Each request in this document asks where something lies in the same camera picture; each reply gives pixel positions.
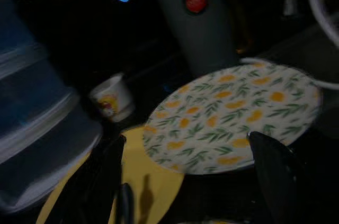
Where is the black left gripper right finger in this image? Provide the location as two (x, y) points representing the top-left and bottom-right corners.
(246, 130), (335, 224)

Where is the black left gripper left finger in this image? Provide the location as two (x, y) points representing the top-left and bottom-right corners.
(60, 136), (126, 224)

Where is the lemon print white bowl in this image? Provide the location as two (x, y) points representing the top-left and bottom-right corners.
(142, 62), (323, 176)

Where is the black chopstick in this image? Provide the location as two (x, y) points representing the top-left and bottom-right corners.
(116, 181), (136, 224)

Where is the yellow plate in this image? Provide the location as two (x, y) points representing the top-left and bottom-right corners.
(35, 126), (186, 224)

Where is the white cartoon print mug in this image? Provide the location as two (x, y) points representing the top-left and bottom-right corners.
(88, 73), (135, 123)

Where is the white stacked food container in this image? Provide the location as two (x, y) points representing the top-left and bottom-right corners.
(0, 0), (104, 216)

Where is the olive oil bottle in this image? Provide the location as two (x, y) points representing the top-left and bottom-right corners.
(225, 0), (255, 55)

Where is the grey water filter canister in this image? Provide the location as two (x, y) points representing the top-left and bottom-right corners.
(147, 0), (240, 76)

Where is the white flexible hose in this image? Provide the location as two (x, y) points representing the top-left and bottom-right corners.
(239, 0), (339, 91)

